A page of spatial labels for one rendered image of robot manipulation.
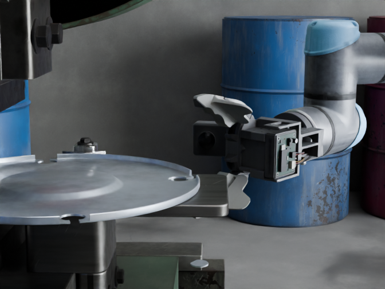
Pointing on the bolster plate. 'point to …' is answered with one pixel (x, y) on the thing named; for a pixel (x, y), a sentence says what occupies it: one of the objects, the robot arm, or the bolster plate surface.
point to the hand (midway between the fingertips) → (188, 157)
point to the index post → (85, 145)
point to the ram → (26, 39)
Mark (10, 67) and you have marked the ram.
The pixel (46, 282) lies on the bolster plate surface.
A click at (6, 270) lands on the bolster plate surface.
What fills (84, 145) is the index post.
